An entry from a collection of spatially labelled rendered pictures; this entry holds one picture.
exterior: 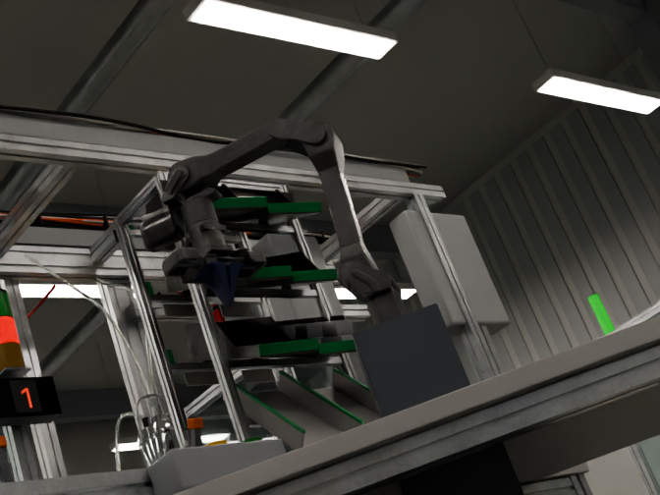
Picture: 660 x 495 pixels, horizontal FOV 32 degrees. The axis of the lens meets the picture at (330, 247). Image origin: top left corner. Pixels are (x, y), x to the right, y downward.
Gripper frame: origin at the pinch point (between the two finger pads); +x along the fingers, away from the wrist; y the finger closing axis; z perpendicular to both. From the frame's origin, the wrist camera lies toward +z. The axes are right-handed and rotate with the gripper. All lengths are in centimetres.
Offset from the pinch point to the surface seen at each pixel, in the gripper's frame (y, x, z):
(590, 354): -6, 41, -56
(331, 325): -35.6, 0.4, 12.8
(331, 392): -44, 9, 27
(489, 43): -671, -435, 308
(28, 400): 23.7, 5.7, 28.9
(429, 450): 9, 45, -38
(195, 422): 5.6, 19.4, 10.7
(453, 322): -153, -32, 73
